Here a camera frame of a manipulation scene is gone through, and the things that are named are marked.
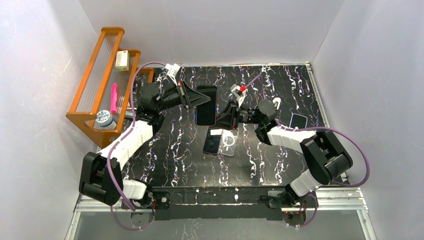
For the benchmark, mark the purple phone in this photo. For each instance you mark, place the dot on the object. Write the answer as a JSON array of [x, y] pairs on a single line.
[[212, 141]]

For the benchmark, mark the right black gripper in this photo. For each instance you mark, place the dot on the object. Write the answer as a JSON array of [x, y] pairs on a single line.
[[233, 114]]

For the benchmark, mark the phone in light blue case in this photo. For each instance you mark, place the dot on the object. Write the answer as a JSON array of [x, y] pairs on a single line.
[[298, 121]]

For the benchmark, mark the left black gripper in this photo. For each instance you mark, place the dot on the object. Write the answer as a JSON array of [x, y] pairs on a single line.
[[183, 95]]

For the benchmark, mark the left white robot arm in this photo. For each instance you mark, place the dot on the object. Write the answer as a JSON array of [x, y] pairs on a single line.
[[101, 174]]

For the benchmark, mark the black phone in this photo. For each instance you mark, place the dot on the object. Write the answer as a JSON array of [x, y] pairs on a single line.
[[206, 112]]

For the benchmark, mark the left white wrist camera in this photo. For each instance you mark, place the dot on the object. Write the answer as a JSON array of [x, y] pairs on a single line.
[[172, 70]]

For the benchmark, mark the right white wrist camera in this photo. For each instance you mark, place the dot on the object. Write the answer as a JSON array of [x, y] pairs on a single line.
[[238, 94]]

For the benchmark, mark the white and red box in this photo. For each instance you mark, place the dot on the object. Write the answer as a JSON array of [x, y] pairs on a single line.
[[122, 61]]

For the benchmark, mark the orange wooden shelf rack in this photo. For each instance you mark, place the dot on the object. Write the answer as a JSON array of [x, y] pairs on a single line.
[[95, 89]]

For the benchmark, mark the clear magsafe phone case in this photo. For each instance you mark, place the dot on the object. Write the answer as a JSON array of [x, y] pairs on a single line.
[[228, 143]]

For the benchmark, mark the blue and white tape roll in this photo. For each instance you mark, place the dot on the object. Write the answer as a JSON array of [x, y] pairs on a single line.
[[105, 120]]

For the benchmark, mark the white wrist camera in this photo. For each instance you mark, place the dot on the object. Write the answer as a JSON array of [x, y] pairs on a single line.
[[172, 70], [238, 94]]

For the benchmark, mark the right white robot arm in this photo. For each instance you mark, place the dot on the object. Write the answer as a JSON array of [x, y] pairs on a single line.
[[325, 156]]

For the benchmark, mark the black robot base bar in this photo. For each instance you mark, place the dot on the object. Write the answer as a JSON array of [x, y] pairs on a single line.
[[246, 202]]

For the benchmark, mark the pink highlighter marker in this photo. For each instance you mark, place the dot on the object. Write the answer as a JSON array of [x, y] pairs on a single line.
[[113, 99]]

